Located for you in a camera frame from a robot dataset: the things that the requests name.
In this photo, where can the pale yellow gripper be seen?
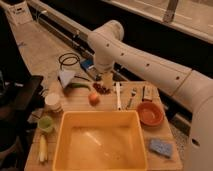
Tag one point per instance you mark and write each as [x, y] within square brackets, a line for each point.
[107, 79]

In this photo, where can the green cup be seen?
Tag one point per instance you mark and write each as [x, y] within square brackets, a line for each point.
[46, 124]

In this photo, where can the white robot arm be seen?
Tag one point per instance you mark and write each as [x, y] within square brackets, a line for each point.
[188, 87]

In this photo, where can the dark red grapes toy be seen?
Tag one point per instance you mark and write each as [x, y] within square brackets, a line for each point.
[101, 89]

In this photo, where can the blue black device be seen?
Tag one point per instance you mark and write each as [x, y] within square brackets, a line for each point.
[88, 66]

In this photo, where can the green cucumber toy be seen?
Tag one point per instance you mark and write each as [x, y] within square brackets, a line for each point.
[78, 85]

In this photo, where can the small box with label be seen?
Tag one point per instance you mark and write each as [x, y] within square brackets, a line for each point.
[147, 93]

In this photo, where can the white paper funnel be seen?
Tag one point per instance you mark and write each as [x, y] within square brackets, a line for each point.
[65, 77]

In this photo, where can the orange bowl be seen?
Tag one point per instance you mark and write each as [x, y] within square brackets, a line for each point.
[150, 114]

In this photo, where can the white cup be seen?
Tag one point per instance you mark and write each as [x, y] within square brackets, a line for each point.
[53, 103]

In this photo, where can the yellow plastic bin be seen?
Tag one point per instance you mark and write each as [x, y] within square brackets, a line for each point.
[100, 141]

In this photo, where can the blue sponge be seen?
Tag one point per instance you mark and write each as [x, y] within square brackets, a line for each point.
[160, 147]

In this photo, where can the white box with label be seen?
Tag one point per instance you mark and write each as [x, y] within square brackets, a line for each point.
[19, 13]

